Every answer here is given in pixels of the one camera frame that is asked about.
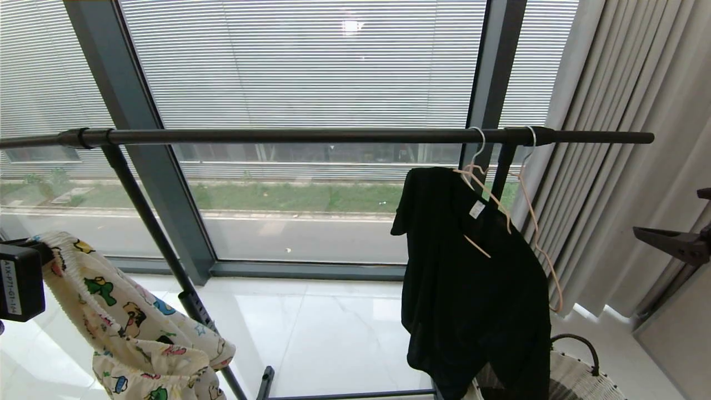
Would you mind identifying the beige curtain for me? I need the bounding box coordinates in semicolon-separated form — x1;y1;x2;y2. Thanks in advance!
511;0;711;323

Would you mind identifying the cream printed garment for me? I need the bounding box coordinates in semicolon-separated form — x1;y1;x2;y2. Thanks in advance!
31;232;237;400

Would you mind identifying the white laundry basket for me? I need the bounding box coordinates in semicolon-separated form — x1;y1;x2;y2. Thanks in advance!
464;333;628;400

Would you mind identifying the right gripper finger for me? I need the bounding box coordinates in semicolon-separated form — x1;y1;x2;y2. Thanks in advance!
633;225;711;266

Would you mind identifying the black clothes rack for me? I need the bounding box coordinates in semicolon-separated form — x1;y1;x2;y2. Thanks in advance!
0;127;655;400

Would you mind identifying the black garment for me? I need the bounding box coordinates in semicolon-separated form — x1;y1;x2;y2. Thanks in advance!
390;166;552;400

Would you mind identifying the window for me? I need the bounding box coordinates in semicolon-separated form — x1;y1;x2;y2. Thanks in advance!
0;0;581;281

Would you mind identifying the pink clothes hanger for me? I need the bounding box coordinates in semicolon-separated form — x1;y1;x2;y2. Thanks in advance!
453;127;513;259
515;127;564;313

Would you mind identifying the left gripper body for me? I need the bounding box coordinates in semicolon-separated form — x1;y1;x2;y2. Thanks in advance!
0;243;46;323

